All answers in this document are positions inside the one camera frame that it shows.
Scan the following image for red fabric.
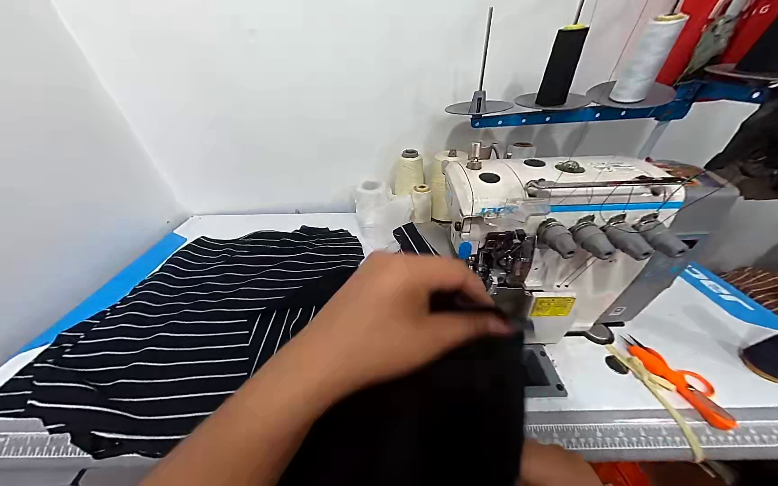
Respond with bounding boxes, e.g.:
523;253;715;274
656;0;778;87

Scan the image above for narrow black striped fabric piece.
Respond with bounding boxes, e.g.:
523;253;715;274
392;223;441;258

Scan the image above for white plastic-wrapped thread cone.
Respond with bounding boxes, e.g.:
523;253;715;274
354;180;413;249

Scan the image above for brown striped fabric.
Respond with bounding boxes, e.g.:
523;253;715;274
720;266;778;325

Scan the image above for white overlock sewing machine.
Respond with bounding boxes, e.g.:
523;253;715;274
443;140;741;399

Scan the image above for black thread cone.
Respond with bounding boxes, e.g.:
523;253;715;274
535;24;590;108

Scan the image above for plain black fabric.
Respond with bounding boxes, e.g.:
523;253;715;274
277;290;527;486

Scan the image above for blue thread stand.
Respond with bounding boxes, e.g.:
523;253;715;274
444;0;778;156

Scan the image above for person's left forearm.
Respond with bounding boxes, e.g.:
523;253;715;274
139;337;339;486

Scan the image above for black white-striped garment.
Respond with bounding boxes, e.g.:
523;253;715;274
0;225;367;461

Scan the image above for wide cream thread cone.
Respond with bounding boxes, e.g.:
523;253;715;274
431;149;469;223

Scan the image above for person's right hand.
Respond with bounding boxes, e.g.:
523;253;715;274
519;439;606;486

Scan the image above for person's left hand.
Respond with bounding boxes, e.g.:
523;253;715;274
289;251;517;410

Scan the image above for red object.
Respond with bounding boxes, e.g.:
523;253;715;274
590;462;652;486

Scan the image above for small cream thread cone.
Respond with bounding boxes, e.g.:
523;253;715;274
411;184;433;224

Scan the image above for orange scissors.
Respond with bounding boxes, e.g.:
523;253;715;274
622;335;739;432

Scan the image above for grey-green fabric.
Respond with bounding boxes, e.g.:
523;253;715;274
683;0;749;83

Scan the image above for cream fabric strip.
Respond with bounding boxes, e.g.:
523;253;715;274
605;344;707;464

